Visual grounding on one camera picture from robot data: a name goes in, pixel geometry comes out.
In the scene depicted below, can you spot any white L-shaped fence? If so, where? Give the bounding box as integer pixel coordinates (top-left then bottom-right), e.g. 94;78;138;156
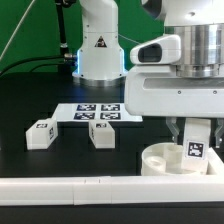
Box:
0;150;224;206

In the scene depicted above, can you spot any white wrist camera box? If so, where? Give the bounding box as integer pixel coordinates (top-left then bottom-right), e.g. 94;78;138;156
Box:
130;34;181;65

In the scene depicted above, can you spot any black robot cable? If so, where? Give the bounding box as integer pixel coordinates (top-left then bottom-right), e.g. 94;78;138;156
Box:
0;52;78;77

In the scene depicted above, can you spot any white marker sheet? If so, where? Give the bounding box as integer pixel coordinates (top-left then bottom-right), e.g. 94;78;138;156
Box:
53;103;143;122

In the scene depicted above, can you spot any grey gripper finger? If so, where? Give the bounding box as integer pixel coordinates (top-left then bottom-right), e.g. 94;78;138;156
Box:
215;118;224;148
166;117;180;144

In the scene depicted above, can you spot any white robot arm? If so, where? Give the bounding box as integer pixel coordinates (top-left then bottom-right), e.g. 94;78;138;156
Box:
73;0;224;143

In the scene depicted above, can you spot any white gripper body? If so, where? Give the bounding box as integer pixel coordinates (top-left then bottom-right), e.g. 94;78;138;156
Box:
124;65;224;118

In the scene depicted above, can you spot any thin grey rod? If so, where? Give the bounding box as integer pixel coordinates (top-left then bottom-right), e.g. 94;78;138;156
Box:
0;0;36;62

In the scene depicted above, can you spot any black vertical pole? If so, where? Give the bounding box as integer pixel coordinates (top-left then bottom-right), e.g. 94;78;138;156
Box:
54;0;70;75

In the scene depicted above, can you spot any white round stool seat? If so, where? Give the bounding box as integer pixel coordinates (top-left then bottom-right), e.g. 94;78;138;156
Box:
141;143;208;176

